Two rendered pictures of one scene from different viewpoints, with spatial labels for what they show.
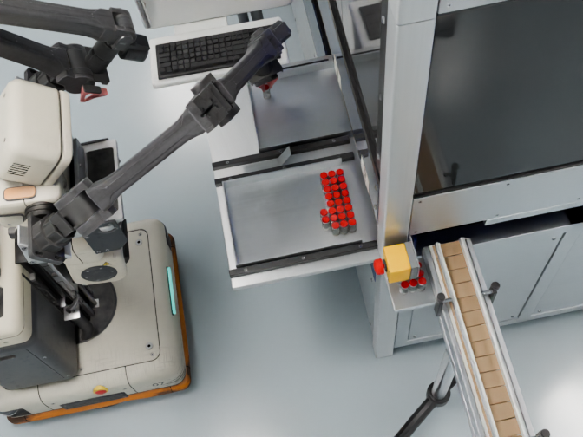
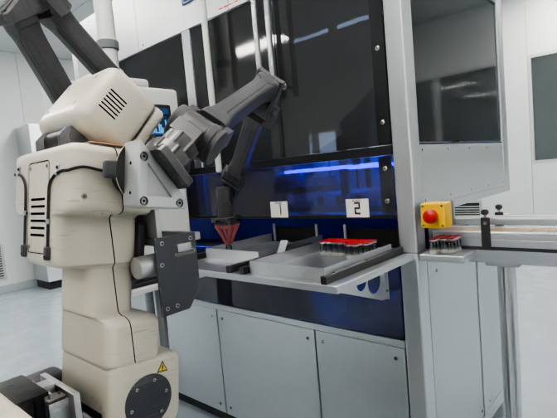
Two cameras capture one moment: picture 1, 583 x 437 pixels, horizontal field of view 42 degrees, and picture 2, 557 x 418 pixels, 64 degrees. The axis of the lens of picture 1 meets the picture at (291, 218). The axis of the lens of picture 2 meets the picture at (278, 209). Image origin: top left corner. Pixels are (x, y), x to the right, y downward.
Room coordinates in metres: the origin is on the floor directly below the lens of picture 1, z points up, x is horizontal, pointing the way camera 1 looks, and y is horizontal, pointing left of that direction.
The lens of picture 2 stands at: (0.16, 1.01, 1.15)
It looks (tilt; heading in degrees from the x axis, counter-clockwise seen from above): 4 degrees down; 314
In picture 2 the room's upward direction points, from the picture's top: 5 degrees counter-clockwise
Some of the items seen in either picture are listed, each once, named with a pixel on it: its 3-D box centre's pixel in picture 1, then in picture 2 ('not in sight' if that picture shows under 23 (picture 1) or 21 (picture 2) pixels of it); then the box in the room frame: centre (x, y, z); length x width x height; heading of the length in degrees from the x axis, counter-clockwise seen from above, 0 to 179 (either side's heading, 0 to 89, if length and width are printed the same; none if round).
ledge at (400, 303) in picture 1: (414, 283); (450, 254); (0.70, -0.28, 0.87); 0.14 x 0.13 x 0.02; 91
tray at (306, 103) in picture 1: (309, 104); (265, 245); (1.30, -0.11, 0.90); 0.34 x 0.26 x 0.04; 91
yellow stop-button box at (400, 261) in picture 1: (399, 262); (437, 214); (0.72, -0.24, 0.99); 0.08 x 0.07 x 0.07; 91
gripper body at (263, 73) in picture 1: (261, 64); (225, 211); (1.37, 0.01, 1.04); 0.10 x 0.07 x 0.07; 108
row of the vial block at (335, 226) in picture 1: (330, 203); (343, 249); (0.96, -0.11, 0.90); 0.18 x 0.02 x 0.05; 1
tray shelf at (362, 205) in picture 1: (297, 161); (289, 260); (1.13, -0.04, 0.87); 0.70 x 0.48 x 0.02; 1
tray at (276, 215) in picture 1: (290, 212); (322, 258); (0.96, 0.00, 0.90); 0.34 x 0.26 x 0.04; 91
